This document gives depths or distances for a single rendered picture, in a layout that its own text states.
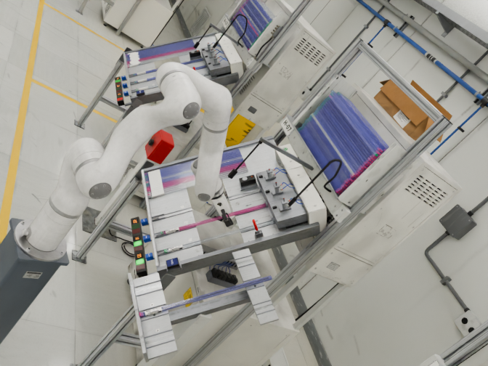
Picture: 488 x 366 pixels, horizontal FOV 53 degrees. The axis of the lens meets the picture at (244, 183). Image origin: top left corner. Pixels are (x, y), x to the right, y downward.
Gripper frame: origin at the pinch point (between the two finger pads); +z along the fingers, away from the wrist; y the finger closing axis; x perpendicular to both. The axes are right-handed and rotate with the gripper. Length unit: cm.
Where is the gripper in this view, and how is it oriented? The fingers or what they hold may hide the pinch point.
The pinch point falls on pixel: (226, 216)
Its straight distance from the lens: 206.4
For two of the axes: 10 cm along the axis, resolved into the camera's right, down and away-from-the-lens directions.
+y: -2.5, -6.2, 7.5
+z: 2.9, 6.9, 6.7
